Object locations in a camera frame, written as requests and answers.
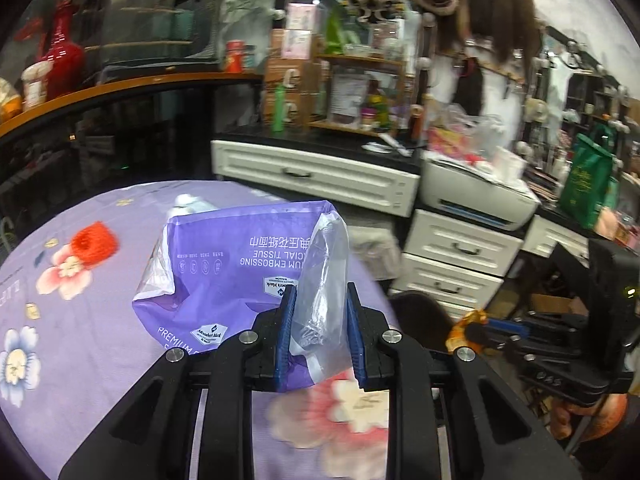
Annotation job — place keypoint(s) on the white wide drawer cabinet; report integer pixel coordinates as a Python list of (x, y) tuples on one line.
[(310, 175)]

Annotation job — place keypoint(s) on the white printer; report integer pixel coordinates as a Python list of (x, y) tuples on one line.
[(475, 195)]

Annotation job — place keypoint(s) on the clear plastic bag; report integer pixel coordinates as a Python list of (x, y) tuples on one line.
[(325, 280)]

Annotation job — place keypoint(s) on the pink product box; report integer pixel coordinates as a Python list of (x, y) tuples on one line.
[(300, 16)]

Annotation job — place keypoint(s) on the brown product box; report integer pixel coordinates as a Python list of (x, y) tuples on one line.
[(300, 107), (290, 76), (291, 44)]

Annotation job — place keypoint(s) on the mirror with bulbs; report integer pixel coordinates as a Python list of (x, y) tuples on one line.
[(585, 90)]

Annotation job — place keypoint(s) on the black hanging bag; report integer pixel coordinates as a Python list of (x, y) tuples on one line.
[(468, 87)]

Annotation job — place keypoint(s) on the green bottle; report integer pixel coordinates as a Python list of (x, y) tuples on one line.
[(279, 110)]

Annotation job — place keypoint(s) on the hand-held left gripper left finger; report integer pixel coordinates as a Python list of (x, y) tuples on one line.
[(286, 340)]

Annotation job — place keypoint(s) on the red can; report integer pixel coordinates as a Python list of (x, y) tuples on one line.
[(234, 56)]

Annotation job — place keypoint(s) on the wooden counter shelf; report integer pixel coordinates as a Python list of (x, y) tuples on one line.
[(125, 90)]

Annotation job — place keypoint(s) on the wooden rack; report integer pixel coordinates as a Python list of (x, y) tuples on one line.
[(360, 60)]

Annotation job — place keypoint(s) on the red vase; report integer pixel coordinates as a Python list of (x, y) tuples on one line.
[(62, 55)]

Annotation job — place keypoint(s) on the purple floral tablecloth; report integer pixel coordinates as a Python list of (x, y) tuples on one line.
[(125, 385)]

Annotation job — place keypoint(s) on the person's right hand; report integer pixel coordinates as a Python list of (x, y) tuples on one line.
[(595, 417)]

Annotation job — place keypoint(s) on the plastic bag of colourful items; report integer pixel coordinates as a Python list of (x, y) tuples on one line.
[(460, 135)]

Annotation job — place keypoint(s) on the glass display case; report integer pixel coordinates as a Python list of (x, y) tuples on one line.
[(150, 15)]

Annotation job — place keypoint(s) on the clear labelled jar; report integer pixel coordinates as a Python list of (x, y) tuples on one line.
[(36, 85)]

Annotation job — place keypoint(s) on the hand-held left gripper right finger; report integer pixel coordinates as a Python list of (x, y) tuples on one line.
[(356, 340)]

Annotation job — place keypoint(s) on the white plastic bag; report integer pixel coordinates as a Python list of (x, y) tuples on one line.
[(375, 255)]

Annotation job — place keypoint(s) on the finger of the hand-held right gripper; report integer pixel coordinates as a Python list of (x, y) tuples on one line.
[(502, 349), (505, 326)]

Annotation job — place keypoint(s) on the colourful glass bowl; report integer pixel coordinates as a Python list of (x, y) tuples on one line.
[(9, 102)]

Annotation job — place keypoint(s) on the white drawer unit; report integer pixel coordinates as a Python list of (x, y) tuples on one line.
[(460, 255)]

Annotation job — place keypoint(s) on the green tote bag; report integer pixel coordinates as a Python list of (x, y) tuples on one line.
[(587, 180)]

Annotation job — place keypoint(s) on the purple tissue pack wrapper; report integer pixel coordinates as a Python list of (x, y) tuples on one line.
[(220, 280)]

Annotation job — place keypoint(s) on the brown hair extensions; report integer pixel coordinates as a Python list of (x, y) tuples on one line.
[(495, 5)]

